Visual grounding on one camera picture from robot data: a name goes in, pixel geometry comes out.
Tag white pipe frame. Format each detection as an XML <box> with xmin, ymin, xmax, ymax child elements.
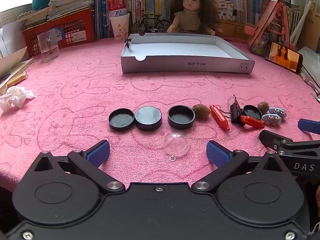
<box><xmin>290</xmin><ymin>0</ymin><xmax>315</xmax><ymax>45</ymax></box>

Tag black round cup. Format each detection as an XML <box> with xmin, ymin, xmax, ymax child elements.
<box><xmin>167</xmin><ymin>105</ymin><xmax>196</xmax><ymax>130</ymax></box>

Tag brown-haired doll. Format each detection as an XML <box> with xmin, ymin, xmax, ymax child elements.
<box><xmin>166</xmin><ymin>0</ymin><xmax>223</xmax><ymax>36</ymax></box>

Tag open book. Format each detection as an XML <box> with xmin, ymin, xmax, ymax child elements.
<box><xmin>0</xmin><ymin>46</ymin><xmax>34</xmax><ymax>90</ymax></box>

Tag pink rabbit-print blanket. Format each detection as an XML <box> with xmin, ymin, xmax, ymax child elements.
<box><xmin>0</xmin><ymin>36</ymin><xmax>320</xmax><ymax>189</ymax></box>

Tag red tube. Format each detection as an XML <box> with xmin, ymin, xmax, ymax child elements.
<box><xmin>240</xmin><ymin>115</ymin><xmax>265</xmax><ymax>128</ymax></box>
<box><xmin>209</xmin><ymin>104</ymin><xmax>230</xmax><ymax>131</ymax></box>

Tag miniature black bicycle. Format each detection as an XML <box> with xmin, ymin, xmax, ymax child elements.
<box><xmin>131</xmin><ymin>14</ymin><xmax>172</xmax><ymax>34</ymax></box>

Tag black round cap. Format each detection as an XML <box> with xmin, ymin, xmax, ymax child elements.
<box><xmin>134</xmin><ymin>106</ymin><xmax>163</xmax><ymax>131</ymax></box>

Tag silver flat box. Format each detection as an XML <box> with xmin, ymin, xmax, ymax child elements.
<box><xmin>297</xmin><ymin>46</ymin><xmax>320</xmax><ymax>80</ymax></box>

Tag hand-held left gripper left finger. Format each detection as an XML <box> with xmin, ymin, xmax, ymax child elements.
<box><xmin>32</xmin><ymin>140</ymin><xmax>126</xmax><ymax>193</ymax></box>

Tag black smartphone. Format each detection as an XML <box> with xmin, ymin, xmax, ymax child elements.
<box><xmin>264</xmin><ymin>41</ymin><xmax>304</xmax><ymax>74</ymax></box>

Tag large red plastic basket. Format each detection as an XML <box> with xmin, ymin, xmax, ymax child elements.
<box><xmin>21</xmin><ymin>9</ymin><xmax>97</xmax><ymax>55</ymax></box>

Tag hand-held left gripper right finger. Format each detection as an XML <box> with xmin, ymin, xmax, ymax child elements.
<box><xmin>191</xmin><ymin>140</ymin><xmax>292</xmax><ymax>193</ymax></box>

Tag thin picture books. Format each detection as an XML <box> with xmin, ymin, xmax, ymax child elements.
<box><xmin>285</xmin><ymin>4</ymin><xmax>300</xmax><ymax>43</ymax></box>

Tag yellow stick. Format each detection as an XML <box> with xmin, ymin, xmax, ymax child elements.
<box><xmin>6</xmin><ymin>72</ymin><xmax>27</xmax><ymax>87</ymax></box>

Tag white cardboard box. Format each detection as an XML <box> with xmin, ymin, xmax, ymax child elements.
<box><xmin>121</xmin><ymin>33</ymin><xmax>255</xmax><ymax>74</ymax></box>

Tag red drink can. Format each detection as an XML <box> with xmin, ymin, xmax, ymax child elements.
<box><xmin>107</xmin><ymin>0</ymin><xmax>127</xmax><ymax>18</ymax></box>

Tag colourful printed carton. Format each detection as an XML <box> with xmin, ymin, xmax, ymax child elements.
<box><xmin>214</xmin><ymin>0</ymin><xmax>234</xmax><ymax>22</ymax></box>

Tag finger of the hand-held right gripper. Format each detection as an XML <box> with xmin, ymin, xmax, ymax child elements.
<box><xmin>259</xmin><ymin>129</ymin><xmax>320</xmax><ymax>155</ymax></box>
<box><xmin>297</xmin><ymin>119</ymin><xmax>320</xmax><ymax>134</ymax></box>

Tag string of white beads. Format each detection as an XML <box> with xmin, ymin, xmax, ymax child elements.
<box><xmin>16</xmin><ymin>10</ymin><xmax>38</xmax><ymax>19</ymax></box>

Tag brown walnut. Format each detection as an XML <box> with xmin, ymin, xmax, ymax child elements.
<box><xmin>192</xmin><ymin>104</ymin><xmax>210</xmax><ymax>119</ymax></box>
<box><xmin>257</xmin><ymin>101</ymin><xmax>269</xmax><ymax>114</ymax></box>

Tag crumpled white tissue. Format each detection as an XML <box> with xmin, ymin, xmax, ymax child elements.
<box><xmin>0</xmin><ymin>86</ymin><xmax>35</xmax><ymax>113</ymax></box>

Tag white paper cup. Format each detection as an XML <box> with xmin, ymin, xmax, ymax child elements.
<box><xmin>109</xmin><ymin>14</ymin><xmax>130</xmax><ymax>40</ymax></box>

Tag white cable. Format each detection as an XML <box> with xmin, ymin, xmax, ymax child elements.
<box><xmin>300</xmin><ymin>66</ymin><xmax>320</xmax><ymax>92</ymax></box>

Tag row of blue-spined books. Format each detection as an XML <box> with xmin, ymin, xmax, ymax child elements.
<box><xmin>220</xmin><ymin>0</ymin><xmax>273</xmax><ymax>25</ymax></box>

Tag small shallow black lid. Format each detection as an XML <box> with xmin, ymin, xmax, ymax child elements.
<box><xmin>242</xmin><ymin>104</ymin><xmax>263</xmax><ymax>120</ymax></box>

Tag wooden shelf box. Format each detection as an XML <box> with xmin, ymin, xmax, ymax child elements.
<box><xmin>217</xmin><ymin>20</ymin><xmax>250</xmax><ymax>39</ymax></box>

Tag clear plastic dome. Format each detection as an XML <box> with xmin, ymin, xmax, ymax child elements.
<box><xmin>162</xmin><ymin>132</ymin><xmax>191</xmax><ymax>162</ymax></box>

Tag stack of worn books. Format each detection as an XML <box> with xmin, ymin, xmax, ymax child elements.
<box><xmin>16</xmin><ymin>0</ymin><xmax>97</xmax><ymax>22</ymax></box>

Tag pink triangular toy house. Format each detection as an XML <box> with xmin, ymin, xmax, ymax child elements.
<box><xmin>244</xmin><ymin>0</ymin><xmax>295</xmax><ymax>57</ymax></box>

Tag row of blue folders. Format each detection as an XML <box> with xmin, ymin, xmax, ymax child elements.
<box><xmin>95</xmin><ymin>0</ymin><xmax>112</xmax><ymax>39</ymax></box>

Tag clear glass mug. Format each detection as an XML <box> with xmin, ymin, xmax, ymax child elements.
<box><xmin>37</xmin><ymin>29</ymin><xmax>60</xmax><ymax>63</ymax></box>

